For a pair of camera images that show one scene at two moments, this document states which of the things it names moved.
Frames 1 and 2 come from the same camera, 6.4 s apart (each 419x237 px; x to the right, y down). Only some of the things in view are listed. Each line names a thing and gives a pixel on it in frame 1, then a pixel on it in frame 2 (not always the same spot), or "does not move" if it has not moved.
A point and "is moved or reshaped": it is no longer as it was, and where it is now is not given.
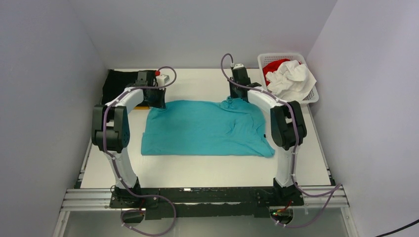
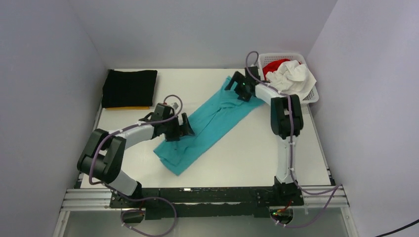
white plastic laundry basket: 312,96 does not move
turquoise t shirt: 233,127 is moved or reshaped
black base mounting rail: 159,203 does not move
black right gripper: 232,95 does not move
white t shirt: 291,82 does not move
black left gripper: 161,103 → 183,130
